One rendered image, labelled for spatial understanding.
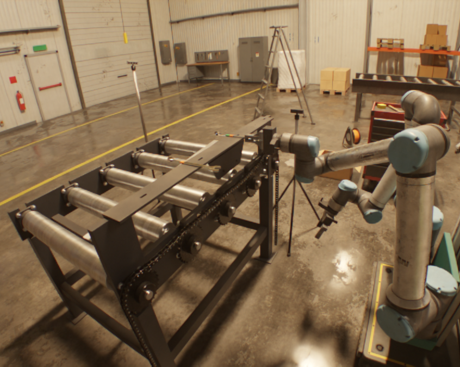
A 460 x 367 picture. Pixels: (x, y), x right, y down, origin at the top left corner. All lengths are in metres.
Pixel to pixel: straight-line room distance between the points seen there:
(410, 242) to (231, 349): 1.26
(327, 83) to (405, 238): 8.35
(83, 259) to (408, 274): 1.18
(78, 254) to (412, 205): 1.22
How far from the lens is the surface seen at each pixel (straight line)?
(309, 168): 1.25
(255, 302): 2.02
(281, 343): 1.85
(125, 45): 12.47
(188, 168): 1.08
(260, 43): 11.42
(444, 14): 11.10
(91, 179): 1.96
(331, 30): 11.16
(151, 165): 1.99
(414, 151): 0.82
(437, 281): 1.22
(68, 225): 1.72
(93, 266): 1.16
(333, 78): 9.15
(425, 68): 9.94
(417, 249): 0.96
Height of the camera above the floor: 1.61
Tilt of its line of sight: 27 degrees down
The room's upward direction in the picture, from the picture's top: 4 degrees counter-clockwise
